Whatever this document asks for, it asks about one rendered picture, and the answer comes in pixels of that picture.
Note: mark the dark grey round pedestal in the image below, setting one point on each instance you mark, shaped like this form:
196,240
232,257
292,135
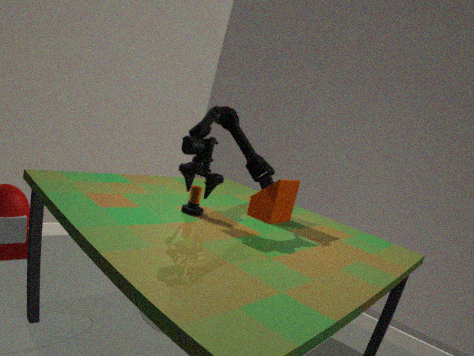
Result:
192,209

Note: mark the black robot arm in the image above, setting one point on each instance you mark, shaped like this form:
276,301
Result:
229,120

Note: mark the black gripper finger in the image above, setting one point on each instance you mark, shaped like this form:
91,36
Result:
188,181
208,189

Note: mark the orange knob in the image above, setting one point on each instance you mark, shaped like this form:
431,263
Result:
195,194

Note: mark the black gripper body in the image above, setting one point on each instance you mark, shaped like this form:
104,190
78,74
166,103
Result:
210,177

